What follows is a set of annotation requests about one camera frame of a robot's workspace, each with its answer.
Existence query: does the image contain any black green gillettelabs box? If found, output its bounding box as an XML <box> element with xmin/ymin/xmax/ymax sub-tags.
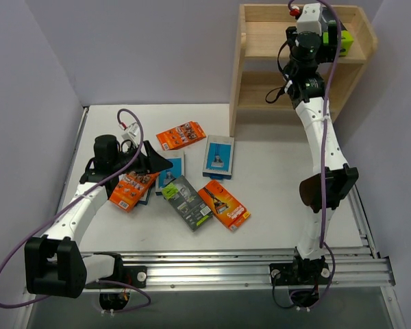
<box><xmin>162</xmin><ymin>175</ymin><xmax>213</xmax><ymax>232</ymax></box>
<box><xmin>321</xmin><ymin>7</ymin><xmax>354</xmax><ymax>57</ymax></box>

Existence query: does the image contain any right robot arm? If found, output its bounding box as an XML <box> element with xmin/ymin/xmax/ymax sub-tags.
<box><xmin>282</xmin><ymin>26</ymin><xmax>359</xmax><ymax>283</ymax></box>

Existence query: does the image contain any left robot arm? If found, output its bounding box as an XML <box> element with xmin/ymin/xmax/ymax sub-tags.
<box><xmin>24</xmin><ymin>134</ymin><xmax>173</xmax><ymax>298</ymax></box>

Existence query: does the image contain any wooden shelf unit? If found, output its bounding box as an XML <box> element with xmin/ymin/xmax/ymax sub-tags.
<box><xmin>229</xmin><ymin>4</ymin><xmax>378</xmax><ymax>135</ymax></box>

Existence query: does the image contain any Harry's razor box middle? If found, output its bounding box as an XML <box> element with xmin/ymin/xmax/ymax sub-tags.
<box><xmin>155</xmin><ymin>150</ymin><xmax>185</xmax><ymax>195</ymax></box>

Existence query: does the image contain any harry's razor box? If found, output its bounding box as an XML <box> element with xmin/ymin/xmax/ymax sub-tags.
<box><xmin>155</xmin><ymin>150</ymin><xmax>185</xmax><ymax>195</ymax></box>
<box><xmin>137</xmin><ymin>186</ymin><xmax>153</xmax><ymax>205</ymax></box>
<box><xmin>202</xmin><ymin>135</ymin><xmax>234</xmax><ymax>180</ymax></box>

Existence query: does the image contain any orange styler box left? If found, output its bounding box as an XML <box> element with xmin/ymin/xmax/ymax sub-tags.
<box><xmin>109</xmin><ymin>171</ymin><xmax>158</xmax><ymax>212</ymax></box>

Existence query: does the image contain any orange styler box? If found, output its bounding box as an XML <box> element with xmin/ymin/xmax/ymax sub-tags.
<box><xmin>156</xmin><ymin>121</ymin><xmax>206</xmax><ymax>151</ymax></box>
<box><xmin>109</xmin><ymin>171</ymin><xmax>158</xmax><ymax>212</ymax></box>

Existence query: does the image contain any Harry's razor box left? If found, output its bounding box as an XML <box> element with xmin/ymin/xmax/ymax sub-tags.
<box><xmin>137</xmin><ymin>186</ymin><xmax>153</xmax><ymax>205</ymax></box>

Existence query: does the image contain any orange styler box back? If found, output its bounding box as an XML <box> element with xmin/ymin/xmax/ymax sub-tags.
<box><xmin>156</xmin><ymin>121</ymin><xmax>206</xmax><ymax>151</ymax></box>

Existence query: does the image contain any Harry's razor box right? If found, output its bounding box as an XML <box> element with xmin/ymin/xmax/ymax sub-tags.
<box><xmin>202</xmin><ymin>135</ymin><xmax>234</xmax><ymax>180</ymax></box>

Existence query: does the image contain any orange Gillette Fusion5 box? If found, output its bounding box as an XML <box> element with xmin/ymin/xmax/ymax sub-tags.
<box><xmin>198</xmin><ymin>180</ymin><xmax>251</xmax><ymax>232</ymax></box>

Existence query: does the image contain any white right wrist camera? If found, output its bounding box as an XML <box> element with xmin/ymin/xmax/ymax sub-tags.
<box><xmin>288</xmin><ymin>3</ymin><xmax>323</xmax><ymax>36</ymax></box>

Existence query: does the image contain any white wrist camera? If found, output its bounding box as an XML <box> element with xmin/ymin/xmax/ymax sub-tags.
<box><xmin>121</xmin><ymin>122</ymin><xmax>140</xmax><ymax>145</ymax></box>
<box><xmin>288</xmin><ymin>3</ymin><xmax>323</xmax><ymax>36</ymax></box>

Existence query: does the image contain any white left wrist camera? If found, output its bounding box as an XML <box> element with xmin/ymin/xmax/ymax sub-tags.
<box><xmin>121</xmin><ymin>122</ymin><xmax>140</xmax><ymax>145</ymax></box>

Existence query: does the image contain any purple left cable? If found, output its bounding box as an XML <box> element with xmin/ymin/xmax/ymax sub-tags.
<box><xmin>0</xmin><ymin>108</ymin><xmax>152</xmax><ymax>315</ymax></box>

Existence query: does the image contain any purple cable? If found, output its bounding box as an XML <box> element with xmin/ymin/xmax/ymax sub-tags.
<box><xmin>272</xmin><ymin>0</ymin><xmax>347</xmax><ymax>309</ymax></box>
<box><xmin>0</xmin><ymin>108</ymin><xmax>152</xmax><ymax>315</ymax></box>

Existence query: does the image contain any aluminium rail base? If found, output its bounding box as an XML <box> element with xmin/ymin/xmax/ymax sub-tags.
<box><xmin>71</xmin><ymin>248</ymin><xmax>395</xmax><ymax>292</ymax></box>

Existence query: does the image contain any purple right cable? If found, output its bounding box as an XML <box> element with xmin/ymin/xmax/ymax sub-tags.
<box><xmin>272</xmin><ymin>0</ymin><xmax>347</xmax><ymax>309</ymax></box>

